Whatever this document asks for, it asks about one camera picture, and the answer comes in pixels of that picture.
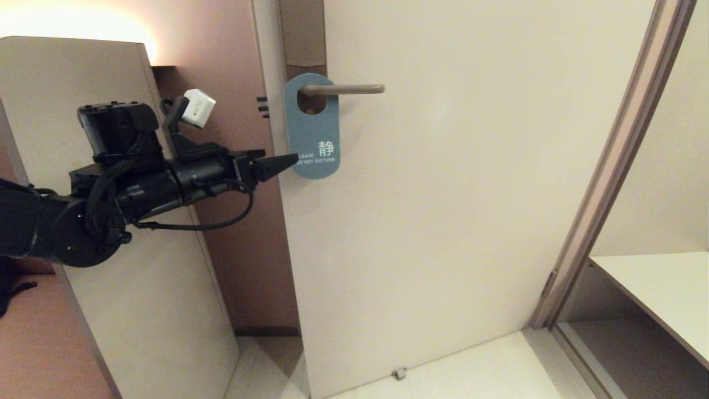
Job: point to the metal lock plate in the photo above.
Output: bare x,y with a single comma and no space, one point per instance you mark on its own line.
302,33

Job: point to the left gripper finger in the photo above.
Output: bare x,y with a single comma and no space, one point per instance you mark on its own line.
271,166

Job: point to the dark skirting board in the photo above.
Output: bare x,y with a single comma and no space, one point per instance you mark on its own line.
266,331

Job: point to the beige upright panel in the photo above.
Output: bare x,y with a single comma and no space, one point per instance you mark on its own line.
138,288

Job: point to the white door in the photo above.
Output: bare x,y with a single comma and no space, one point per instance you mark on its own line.
443,221

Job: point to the small grey floor doorstop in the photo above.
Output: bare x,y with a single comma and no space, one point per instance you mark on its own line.
399,374

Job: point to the beige door frame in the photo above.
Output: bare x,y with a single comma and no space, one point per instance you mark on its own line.
609,166

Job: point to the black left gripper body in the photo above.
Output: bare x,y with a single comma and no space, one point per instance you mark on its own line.
205,174

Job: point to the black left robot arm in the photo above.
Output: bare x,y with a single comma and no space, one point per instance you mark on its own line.
61,227

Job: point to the blue do-not-disturb door hanger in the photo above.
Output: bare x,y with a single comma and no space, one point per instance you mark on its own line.
318,124

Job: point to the black camera bracket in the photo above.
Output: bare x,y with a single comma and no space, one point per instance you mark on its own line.
188,147

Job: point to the white shelf board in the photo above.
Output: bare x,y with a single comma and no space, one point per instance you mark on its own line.
664,288

